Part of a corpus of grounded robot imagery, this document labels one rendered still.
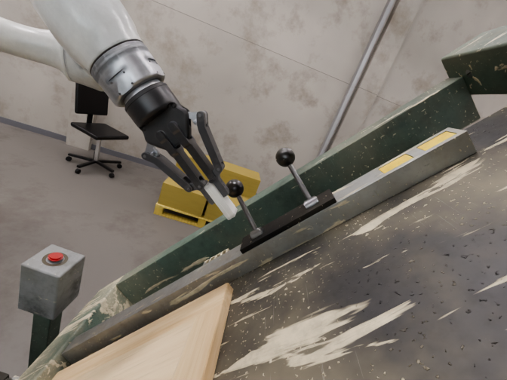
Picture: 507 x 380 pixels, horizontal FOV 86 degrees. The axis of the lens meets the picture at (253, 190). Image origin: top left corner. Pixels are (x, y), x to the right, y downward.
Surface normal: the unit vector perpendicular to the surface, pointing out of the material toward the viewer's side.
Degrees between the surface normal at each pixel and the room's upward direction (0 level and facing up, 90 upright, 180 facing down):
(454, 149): 90
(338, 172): 90
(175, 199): 90
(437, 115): 90
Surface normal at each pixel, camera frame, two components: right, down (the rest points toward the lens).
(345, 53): 0.10, 0.38
